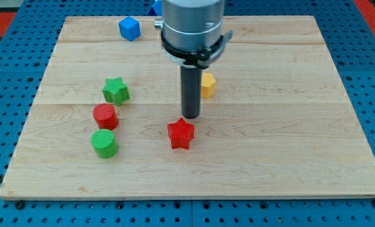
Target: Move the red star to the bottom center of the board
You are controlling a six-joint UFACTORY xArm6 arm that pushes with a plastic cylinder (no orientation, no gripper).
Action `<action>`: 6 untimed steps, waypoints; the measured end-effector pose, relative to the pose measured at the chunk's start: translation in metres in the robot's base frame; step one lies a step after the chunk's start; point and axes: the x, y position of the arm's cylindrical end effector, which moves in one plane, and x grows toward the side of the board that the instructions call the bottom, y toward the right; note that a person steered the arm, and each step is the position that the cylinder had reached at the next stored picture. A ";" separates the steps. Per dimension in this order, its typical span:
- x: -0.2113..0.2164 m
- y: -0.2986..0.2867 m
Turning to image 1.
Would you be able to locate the wooden board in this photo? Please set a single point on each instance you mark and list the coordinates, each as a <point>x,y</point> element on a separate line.
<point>279,126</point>

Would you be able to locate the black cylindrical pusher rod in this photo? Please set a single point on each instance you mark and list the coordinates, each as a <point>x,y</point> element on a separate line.
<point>190,92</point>

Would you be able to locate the yellow hexagon block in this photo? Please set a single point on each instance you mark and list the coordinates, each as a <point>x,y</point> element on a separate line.
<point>208,85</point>

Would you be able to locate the blue cube block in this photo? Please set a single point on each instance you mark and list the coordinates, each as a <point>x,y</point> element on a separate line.
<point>129,28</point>

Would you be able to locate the blue block behind arm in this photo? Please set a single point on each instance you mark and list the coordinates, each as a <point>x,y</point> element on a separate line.
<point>155,9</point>

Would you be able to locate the green cylinder block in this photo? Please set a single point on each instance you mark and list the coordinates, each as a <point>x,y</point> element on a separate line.
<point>104,143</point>

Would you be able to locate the red star block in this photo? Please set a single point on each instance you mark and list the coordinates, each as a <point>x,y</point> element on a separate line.
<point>180,134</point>

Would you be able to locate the green star block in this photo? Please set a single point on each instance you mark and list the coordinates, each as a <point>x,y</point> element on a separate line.
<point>115,91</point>

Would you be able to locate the red cylinder block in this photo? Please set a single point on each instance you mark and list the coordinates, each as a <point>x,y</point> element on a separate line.
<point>105,116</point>

